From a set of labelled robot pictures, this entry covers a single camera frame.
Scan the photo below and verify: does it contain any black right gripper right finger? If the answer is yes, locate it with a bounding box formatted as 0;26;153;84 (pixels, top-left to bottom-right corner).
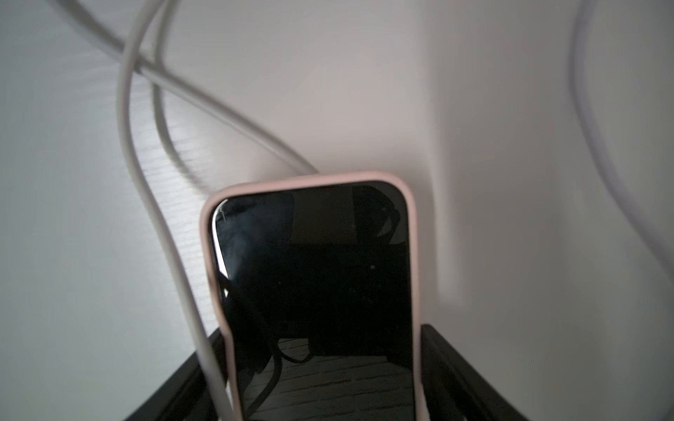
421;325;525;421

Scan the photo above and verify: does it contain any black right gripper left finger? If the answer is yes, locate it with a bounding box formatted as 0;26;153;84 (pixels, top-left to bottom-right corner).
126;353;219;420

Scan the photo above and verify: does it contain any white USB-C charging cable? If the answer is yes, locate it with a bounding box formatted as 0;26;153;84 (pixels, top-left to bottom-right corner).
115;0;238;421

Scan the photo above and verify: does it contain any phone with light pink case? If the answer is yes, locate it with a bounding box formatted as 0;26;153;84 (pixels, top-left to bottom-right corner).
199;171;424;420

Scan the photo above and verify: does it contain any white cable with lilac tint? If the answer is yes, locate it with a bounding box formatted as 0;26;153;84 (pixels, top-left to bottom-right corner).
567;0;674;285

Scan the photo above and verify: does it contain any grey charging cable left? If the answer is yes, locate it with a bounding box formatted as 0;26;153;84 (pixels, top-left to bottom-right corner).
46;0;319;196

